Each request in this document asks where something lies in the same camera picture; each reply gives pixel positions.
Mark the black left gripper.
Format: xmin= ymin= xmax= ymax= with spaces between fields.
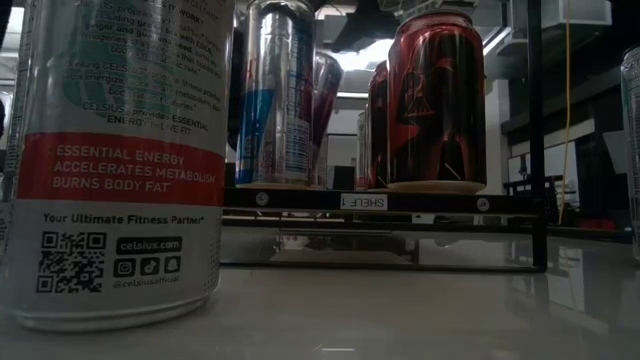
xmin=227 ymin=28 xmax=245 ymax=151

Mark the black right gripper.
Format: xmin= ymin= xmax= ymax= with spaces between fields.
xmin=315 ymin=0 xmax=401 ymax=53

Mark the blue silver Red Bull can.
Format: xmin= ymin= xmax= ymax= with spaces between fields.
xmin=233 ymin=0 xmax=317 ymax=190
xmin=312 ymin=48 xmax=346 ymax=154

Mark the red Coca-Cola can white script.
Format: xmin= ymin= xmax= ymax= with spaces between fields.
xmin=366 ymin=58 xmax=394 ymax=192

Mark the red Coca-Cola can black print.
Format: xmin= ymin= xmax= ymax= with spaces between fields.
xmin=386 ymin=8 xmax=488 ymax=196

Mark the bright ceiling light panel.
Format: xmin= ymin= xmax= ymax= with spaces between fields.
xmin=337 ymin=38 xmax=396 ymax=72

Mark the wooden tray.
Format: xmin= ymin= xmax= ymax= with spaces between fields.
xmin=221 ymin=0 xmax=547 ymax=274

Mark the black monitor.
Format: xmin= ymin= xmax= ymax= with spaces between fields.
xmin=331 ymin=164 xmax=357 ymax=192

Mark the white ceiling box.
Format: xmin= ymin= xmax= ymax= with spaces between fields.
xmin=538 ymin=0 xmax=614 ymax=29

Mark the red low object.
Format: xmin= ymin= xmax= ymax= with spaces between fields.
xmin=573 ymin=216 xmax=618 ymax=232

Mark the black aluminium table frame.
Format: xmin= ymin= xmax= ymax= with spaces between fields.
xmin=544 ymin=225 xmax=634 ymax=245

